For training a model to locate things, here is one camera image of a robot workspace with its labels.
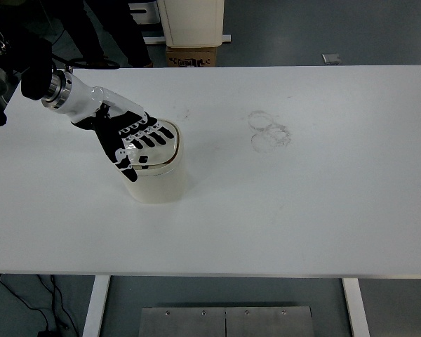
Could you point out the white table foot bar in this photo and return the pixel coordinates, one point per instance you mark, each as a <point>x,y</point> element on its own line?
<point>154,39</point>

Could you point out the black power adapter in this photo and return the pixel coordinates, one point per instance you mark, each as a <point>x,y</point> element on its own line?
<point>47,333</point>

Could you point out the brown printed cardboard box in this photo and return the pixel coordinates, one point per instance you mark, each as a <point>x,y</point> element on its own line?
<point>191,56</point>

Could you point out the small grey floor plate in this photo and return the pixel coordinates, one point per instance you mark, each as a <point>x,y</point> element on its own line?
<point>332,58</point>

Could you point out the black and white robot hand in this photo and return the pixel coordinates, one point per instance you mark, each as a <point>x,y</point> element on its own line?
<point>87,102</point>

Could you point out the grey metal plate with screws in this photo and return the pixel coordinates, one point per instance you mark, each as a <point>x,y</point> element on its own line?
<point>196,323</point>

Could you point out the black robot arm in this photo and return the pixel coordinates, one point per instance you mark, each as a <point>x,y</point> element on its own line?
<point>35,70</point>

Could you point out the cream lidded trash bin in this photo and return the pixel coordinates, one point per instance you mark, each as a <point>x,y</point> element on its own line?
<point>161,182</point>

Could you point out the white equipment frame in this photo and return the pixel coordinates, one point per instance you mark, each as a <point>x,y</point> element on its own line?
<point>147,10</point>

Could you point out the person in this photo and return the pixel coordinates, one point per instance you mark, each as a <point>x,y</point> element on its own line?
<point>126,35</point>

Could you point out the white table leg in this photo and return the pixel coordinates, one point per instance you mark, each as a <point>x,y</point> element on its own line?
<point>356,309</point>
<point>96,305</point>

